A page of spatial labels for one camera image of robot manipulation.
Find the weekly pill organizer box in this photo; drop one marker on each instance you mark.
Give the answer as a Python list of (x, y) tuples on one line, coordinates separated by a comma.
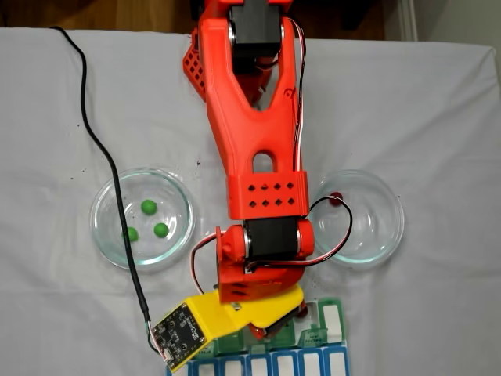
[(332, 333)]

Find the black circuit board camera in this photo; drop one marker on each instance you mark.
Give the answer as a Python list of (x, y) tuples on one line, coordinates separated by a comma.
[(178, 333)]

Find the green ball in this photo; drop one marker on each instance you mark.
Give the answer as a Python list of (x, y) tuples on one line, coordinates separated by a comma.
[(148, 207), (133, 235), (161, 230)]

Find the white tablecloth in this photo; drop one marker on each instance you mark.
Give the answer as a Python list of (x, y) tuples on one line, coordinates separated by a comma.
[(58, 313)]

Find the red ball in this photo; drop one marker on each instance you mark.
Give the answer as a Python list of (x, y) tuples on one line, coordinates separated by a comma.
[(336, 199), (304, 312)]

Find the glass bowl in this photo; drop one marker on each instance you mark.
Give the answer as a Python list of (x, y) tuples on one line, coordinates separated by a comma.
[(387, 243), (168, 250)]

